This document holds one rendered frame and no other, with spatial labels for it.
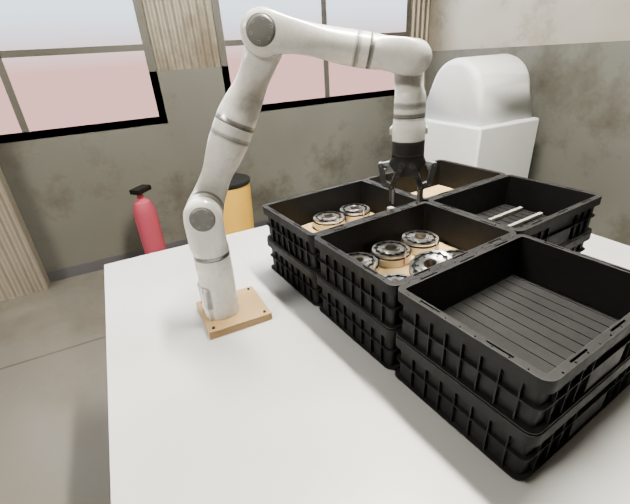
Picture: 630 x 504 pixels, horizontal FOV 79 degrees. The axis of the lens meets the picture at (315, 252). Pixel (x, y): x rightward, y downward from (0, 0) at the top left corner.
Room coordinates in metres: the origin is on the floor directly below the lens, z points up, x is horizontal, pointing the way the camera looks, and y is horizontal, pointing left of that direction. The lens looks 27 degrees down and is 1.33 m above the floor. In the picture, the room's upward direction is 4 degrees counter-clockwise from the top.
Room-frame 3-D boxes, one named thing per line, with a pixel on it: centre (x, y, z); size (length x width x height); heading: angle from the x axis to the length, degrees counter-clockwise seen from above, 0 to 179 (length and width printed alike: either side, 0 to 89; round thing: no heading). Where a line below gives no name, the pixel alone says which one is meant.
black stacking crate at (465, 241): (0.85, -0.24, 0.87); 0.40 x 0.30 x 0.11; 120
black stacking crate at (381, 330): (0.85, -0.24, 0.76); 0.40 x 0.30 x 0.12; 120
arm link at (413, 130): (0.92, -0.24, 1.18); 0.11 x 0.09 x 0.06; 166
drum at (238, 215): (2.73, 0.61, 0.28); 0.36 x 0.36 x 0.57
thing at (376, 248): (0.91, -0.20, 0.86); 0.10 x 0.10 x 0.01
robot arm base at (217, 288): (0.89, 0.27, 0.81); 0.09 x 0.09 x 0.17; 30
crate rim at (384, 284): (0.85, -0.24, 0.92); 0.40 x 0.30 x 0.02; 120
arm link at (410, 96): (0.91, -0.23, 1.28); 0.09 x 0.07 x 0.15; 175
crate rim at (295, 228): (1.11, -0.09, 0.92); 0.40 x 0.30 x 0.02; 120
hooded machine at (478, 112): (2.81, -1.16, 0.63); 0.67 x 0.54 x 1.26; 25
